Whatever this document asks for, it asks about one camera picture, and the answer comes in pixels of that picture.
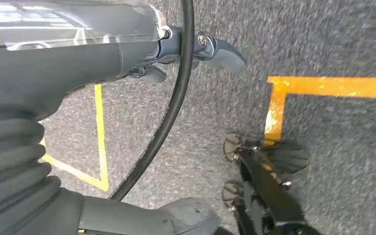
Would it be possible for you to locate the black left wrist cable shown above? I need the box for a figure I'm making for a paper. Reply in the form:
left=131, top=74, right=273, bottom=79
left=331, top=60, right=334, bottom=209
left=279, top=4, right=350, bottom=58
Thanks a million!
left=108, top=0, right=196, bottom=202

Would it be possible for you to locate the robot's black left foot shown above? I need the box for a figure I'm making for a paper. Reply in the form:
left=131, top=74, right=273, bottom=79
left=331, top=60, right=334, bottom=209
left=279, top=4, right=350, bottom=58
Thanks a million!
left=221, top=133, right=322, bottom=235

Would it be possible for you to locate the yellow floor tape square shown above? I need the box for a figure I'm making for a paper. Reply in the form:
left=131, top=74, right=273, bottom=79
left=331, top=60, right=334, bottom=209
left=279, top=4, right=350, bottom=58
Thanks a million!
left=263, top=75, right=376, bottom=147
left=40, top=83, right=110, bottom=192

